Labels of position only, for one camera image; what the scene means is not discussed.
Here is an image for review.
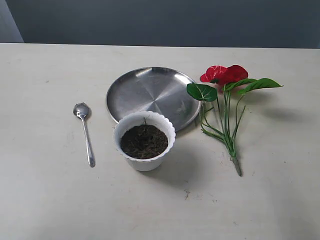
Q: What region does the red artificial flower with leaves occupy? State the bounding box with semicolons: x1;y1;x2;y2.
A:
186;64;282;177

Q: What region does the small silver metal spoon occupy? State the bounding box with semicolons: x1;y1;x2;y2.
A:
73;102;96;168

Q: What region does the white scalloped flower pot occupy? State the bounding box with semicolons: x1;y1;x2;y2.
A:
113;111;176;172

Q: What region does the dark soil in pot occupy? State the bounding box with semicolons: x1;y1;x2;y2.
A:
120;124;168;160

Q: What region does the round stainless steel plate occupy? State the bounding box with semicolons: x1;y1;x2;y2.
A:
105;66;201;132

